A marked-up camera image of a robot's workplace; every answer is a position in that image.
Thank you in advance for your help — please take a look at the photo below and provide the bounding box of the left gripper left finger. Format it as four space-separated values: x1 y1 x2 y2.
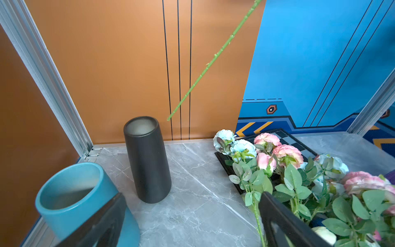
57 192 127 247

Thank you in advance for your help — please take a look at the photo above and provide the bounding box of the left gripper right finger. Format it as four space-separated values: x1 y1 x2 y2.
258 191 329 247

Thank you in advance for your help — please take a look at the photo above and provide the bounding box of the bunch of pink flowers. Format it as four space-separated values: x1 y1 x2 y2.
213 130 395 247

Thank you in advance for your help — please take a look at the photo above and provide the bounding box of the peach double bloom stem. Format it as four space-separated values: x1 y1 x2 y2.
166 0 262 121

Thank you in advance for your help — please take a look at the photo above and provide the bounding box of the teal ceramic vase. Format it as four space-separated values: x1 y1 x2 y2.
35 162 140 247

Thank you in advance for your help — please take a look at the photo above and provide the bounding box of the black cylindrical vase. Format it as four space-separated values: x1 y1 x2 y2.
123 116 172 204

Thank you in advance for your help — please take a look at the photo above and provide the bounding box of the blue purple glass vase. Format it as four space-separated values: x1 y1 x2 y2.
385 170 395 185

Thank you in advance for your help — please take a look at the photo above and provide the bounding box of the right aluminium corner post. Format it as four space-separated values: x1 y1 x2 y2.
347 70 395 136

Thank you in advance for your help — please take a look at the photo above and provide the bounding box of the aluminium corner post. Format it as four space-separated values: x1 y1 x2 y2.
1 1 94 158
347 70 395 136

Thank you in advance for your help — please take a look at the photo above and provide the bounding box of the left aluminium corner post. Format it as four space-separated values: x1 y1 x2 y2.
1 1 94 158

